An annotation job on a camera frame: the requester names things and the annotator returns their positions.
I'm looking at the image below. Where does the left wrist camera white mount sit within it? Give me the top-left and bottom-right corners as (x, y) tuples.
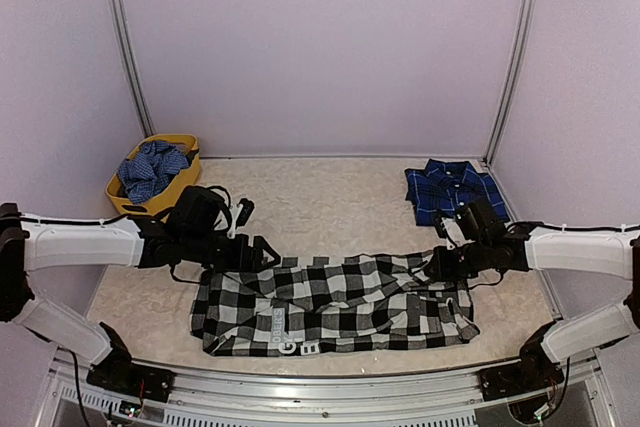
(227, 198), (255, 239)

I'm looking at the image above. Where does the left aluminium frame post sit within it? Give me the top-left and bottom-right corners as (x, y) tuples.
(108, 0), (155, 137)

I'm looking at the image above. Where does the yellow plastic basket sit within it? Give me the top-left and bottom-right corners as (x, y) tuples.
(105, 134), (201, 215)

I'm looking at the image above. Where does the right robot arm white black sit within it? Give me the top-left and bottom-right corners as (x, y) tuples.
(426, 198), (639, 401)

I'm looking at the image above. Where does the blue gingham crumpled shirt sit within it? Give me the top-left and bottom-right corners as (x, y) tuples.
(116, 140), (190, 205)

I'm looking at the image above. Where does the right aluminium frame post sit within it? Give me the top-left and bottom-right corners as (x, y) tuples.
(483, 0), (536, 169)

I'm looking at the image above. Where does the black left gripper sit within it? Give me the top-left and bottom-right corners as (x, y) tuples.
(183, 230), (281, 273)

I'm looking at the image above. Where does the aluminium frame post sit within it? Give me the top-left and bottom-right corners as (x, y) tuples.
(483, 0), (536, 169)
(108, 0), (155, 137)

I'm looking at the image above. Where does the black white checked shirt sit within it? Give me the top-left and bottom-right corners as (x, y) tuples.
(190, 251), (480, 357)

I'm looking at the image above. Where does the blue plaid shirt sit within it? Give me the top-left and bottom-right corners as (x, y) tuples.
(404, 159), (510, 227)

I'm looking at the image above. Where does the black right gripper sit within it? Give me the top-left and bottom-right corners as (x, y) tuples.
(423, 238), (491, 282)

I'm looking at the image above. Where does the aluminium front rail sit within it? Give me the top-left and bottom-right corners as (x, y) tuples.
(37, 359), (616, 427)

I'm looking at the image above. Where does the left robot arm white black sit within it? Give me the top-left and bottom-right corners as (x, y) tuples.
(1, 186), (281, 402)

